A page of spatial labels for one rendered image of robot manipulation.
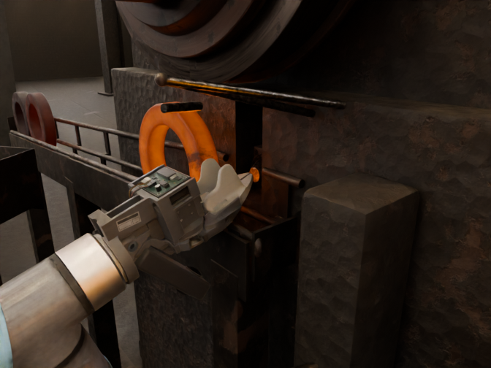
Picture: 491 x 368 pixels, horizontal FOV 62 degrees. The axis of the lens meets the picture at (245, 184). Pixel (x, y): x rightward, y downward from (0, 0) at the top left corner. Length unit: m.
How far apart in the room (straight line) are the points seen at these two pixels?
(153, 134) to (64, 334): 0.35
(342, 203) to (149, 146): 0.40
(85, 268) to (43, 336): 0.07
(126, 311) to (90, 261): 1.18
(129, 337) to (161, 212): 1.07
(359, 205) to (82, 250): 0.28
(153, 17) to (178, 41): 0.04
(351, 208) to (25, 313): 0.31
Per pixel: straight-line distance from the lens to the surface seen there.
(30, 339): 0.45
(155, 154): 0.71
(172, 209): 0.46
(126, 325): 1.55
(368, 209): 0.37
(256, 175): 0.63
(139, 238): 0.47
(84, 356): 0.50
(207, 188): 0.54
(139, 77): 0.88
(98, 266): 0.45
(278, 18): 0.41
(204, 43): 0.48
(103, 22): 7.39
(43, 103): 1.34
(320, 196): 0.39
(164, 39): 0.55
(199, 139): 0.58
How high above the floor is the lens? 0.94
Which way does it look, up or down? 20 degrees down
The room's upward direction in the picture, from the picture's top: straight up
